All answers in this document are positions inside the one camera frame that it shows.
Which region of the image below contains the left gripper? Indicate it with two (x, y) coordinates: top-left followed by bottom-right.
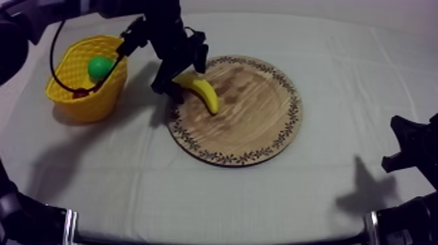
(117, 12), (210, 104)

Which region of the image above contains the small red fruit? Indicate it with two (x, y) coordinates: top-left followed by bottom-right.
(72, 88), (92, 100)

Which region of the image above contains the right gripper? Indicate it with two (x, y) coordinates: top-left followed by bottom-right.
(381, 113), (438, 191)

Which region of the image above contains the black cable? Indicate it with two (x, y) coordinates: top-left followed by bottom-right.
(49, 20), (126, 94)

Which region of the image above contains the yellow plastic basket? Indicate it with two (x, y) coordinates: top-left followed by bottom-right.
(45, 35), (129, 124)

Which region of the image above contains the green toy pear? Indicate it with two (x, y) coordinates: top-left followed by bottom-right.
(87, 55), (116, 83)

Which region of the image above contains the yellow toy banana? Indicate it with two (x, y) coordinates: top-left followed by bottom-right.
(171, 72), (220, 116)

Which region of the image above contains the round wooden board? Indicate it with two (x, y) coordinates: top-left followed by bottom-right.
(166, 54), (304, 168)

